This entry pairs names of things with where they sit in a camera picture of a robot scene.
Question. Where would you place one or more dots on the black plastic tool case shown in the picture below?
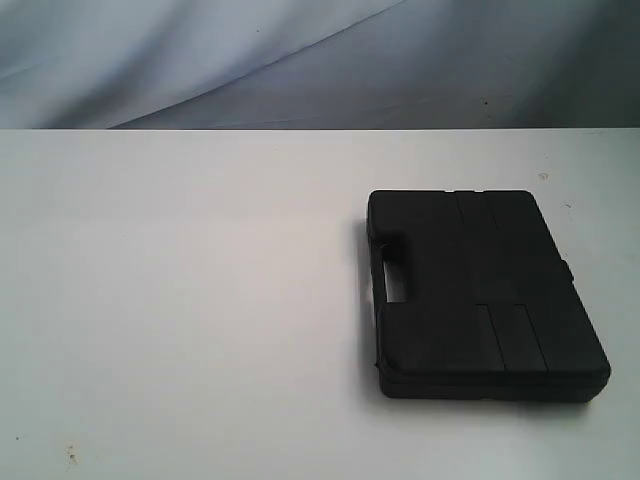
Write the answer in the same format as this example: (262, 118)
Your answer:
(472, 300)

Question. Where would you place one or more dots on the white backdrop cloth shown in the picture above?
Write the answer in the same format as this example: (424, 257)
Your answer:
(319, 64)

